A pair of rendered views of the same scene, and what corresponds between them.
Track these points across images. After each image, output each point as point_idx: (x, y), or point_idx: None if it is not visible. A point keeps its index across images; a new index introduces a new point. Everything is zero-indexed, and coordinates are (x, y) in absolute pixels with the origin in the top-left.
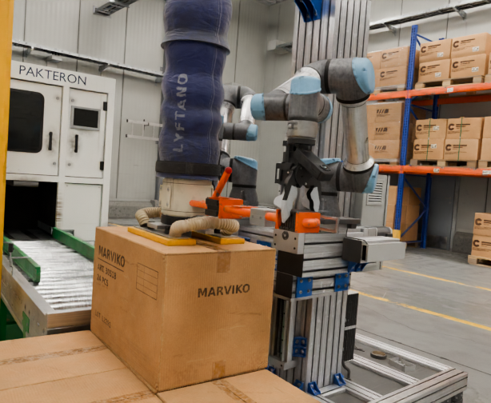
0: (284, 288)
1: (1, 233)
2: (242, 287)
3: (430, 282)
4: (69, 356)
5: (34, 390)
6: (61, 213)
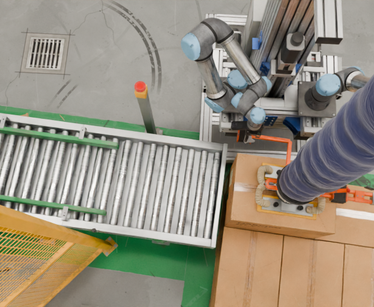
0: (301, 138)
1: (86, 235)
2: None
3: None
4: (257, 252)
5: (286, 280)
6: None
